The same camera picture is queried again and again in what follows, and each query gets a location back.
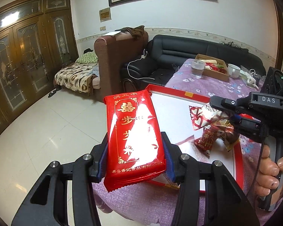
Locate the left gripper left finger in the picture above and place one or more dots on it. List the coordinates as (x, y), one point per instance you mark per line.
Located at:
(46, 202)

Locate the long red snack pack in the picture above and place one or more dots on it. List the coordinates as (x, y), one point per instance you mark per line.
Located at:
(135, 149)

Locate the red flower snack packet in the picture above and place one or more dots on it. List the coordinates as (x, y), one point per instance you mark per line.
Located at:
(205, 143)

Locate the red white heart packet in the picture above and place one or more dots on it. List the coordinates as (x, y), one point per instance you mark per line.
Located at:
(205, 115)

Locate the maroon Soulkiss cake packet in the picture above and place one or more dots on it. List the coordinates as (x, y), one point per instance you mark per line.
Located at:
(228, 135)

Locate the person right hand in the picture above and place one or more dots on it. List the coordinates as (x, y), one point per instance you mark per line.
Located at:
(266, 177)

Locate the white plush toy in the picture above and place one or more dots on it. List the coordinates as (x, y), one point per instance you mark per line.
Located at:
(248, 80)

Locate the purple floral tablecloth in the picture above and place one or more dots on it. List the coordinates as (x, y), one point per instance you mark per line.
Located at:
(152, 205)

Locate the white ceramic mug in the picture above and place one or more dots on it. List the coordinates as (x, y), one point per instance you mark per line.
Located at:
(233, 71)

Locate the cardboard snack box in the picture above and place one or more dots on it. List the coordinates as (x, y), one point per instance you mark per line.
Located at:
(214, 68)

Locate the clear water cup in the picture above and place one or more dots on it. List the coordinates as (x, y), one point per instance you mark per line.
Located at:
(198, 67)

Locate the patterned blanket bed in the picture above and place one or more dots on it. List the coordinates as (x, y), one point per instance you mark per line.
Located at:
(82, 76)

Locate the black leather sofa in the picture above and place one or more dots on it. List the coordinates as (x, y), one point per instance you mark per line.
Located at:
(164, 55)

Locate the brown armchair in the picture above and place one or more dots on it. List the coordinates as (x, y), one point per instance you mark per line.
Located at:
(113, 52)

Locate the wooden cabinet doors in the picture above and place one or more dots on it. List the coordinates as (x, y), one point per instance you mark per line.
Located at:
(37, 39)

